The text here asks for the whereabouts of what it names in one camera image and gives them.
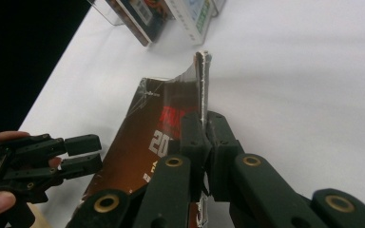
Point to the purple and dark red magazine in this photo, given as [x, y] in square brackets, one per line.
[133, 30]

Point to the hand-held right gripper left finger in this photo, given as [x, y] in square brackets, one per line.
[195, 142]

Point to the clear acrylic book rack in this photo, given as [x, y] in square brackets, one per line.
[107, 14]

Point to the brown magazine with red title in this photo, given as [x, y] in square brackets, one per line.
[139, 148]

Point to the purple and blue magazine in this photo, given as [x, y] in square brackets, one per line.
[152, 15]

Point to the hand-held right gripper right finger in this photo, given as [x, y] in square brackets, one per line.
[225, 148]

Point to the light wooden table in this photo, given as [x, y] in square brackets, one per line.
[41, 218]

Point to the thick white book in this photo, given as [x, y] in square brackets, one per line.
[196, 22]

